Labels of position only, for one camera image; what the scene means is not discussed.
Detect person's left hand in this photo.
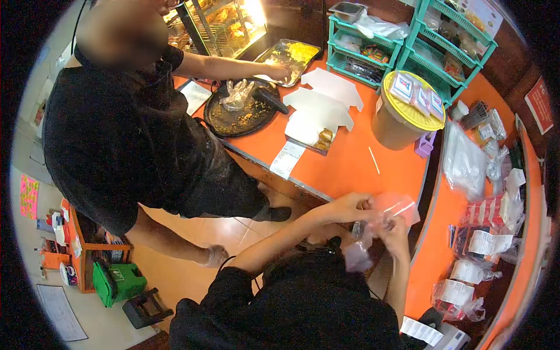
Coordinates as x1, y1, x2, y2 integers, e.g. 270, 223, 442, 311
328, 192, 379, 224

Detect person's right hand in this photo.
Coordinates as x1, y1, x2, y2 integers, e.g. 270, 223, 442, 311
376, 216, 411, 260

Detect person's left fingers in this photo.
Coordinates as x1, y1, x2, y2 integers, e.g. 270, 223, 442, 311
355, 193, 379, 221

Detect person's right fingers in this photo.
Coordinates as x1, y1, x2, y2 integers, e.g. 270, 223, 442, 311
377, 217, 401, 235

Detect clear plastic bag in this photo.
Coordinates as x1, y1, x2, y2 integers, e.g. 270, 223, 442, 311
343, 192, 421, 273

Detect fried food pieces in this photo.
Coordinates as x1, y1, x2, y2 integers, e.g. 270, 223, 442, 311
313, 128, 335, 152

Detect purple plastic holder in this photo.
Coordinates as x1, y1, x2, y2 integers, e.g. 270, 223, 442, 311
414, 130, 438, 158

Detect bucket with yellow lid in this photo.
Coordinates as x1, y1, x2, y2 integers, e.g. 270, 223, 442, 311
370, 70, 447, 151

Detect long white receipt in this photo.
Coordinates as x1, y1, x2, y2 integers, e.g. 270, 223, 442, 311
269, 140, 307, 180

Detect bagged order with receipt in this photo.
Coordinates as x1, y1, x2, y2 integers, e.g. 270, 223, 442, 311
449, 258, 503, 286
430, 279, 487, 323
451, 224, 516, 264

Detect open white food box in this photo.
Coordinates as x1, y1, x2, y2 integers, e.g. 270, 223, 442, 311
284, 109, 343, 156

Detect pile of clear plastic bags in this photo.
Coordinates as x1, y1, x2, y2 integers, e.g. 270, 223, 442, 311
442, 122, 489, 203

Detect red and white packets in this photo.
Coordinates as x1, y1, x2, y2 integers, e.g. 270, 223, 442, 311
463, 192, 525, 233

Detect flat white cardboard box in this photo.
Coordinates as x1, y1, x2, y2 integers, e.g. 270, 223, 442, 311
300, 67, 365, 113
283, 87, 355, 132

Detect row of sauce sachets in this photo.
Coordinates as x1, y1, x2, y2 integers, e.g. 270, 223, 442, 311
388, 71, 445, 122

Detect person's body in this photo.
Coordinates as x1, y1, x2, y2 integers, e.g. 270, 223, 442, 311
168, 248, 404, 350

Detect receipt printer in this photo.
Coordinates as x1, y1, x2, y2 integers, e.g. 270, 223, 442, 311
400, 306, 472, 350

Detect bundle of black cutlery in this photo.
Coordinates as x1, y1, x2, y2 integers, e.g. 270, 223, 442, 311
459, 101, 489, 131

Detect small teal plastic rack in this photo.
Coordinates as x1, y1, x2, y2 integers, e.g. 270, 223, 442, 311
326, 12, 404, 89

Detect round black tray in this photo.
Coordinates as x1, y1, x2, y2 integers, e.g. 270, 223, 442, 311
203, 78, 281, 139

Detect metal tray with yellow food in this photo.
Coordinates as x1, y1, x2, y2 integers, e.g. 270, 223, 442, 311
253, 38, 323, 88

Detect crumpled clear plastic glove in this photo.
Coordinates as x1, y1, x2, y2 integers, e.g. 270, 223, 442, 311
219, 79, 255, 112

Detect large teal plastic rack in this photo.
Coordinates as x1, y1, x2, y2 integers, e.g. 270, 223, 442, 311
395, 0, 498, 108

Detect square metal container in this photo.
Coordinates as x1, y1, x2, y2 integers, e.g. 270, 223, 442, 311
328, 2, 368, 25

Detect clipboard with white paper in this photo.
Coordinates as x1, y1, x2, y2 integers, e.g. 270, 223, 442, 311
177, 79, 214, 117

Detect glass food warmer cabinet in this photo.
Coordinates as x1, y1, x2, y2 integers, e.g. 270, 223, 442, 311
163, 0, 268, 60

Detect black step stool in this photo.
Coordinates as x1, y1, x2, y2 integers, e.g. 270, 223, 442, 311
122, 287, 175, 330

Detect green plastic box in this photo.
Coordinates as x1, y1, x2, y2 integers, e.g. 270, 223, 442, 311
91, 261, 148, 308

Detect orange side shelf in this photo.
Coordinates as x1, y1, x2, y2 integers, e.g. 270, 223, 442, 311
38, 198, 134, 295

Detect white floor sheet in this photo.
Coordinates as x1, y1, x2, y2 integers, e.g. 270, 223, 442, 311
36, 284, 89, 343

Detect pink paper sheet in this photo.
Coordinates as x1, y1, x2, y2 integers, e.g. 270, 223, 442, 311
19, 174, 40, 220

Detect red wall sign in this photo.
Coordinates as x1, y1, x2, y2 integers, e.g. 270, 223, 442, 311
524, 77, 555, 136

